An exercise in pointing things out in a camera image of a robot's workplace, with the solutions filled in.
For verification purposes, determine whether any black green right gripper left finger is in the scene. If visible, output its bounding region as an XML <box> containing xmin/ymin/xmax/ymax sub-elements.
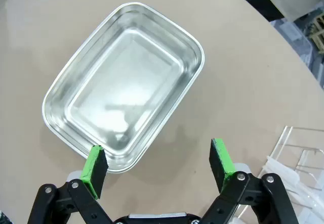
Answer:
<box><xmin>26</xmin><ymin>145</ymin><xmax>113</xmax><ymax>224</ymax></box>

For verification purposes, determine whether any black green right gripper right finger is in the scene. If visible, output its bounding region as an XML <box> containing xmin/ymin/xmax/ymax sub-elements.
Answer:
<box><xmin>199</xmin><ymin>138</ymin><xmax>299</xmax><ymax>224</ymax></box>

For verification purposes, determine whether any rectangular stainless steel container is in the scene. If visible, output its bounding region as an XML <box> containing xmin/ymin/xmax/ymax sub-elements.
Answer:
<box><xmin>41</xmin><ymin>2</ymin><xmax>205</xmax><ymax>173</ymax></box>

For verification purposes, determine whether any clear acrylic rack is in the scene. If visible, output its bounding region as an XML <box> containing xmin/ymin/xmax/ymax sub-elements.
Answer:
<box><xmin>257</xmin><ymin>125</ymin><xmax>324</xmax><ymax>224</ymax></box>

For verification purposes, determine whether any clear plastic storage bin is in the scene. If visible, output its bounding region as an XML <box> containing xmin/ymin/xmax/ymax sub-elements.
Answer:
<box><xmin>271</xmin><ymin>18</ymin><xmax>316</xmax><ymax>67</ymax></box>

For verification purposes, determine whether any wooden slat crate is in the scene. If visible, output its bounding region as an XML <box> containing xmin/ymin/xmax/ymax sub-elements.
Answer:
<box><xmin>306</xmin><ymin>15</ymin><xmax>324</xmax><ymax>52</ymax></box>

